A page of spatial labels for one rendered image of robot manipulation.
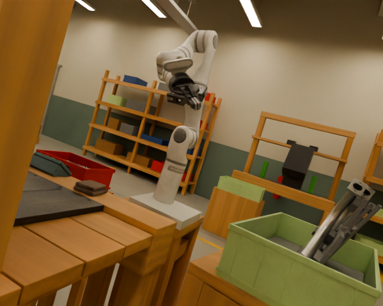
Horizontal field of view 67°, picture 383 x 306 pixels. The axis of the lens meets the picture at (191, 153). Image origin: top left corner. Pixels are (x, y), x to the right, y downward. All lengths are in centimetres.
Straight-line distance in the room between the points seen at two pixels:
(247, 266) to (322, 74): 565
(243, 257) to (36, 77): 74
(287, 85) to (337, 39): 123
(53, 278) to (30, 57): 38
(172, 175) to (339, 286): 69
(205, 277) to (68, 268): 50
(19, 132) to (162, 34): 755
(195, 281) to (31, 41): 83
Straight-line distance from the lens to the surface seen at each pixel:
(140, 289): 101
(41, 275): 60
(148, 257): 91
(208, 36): 129
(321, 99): 625
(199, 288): 103
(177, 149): 120
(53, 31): 45
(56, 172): 119
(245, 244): 94
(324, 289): 91
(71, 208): 88
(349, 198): 100
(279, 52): 665
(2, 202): 47
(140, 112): 683
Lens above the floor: 118
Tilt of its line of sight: 3 degrees down
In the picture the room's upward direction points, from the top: 17 degrees clockwise
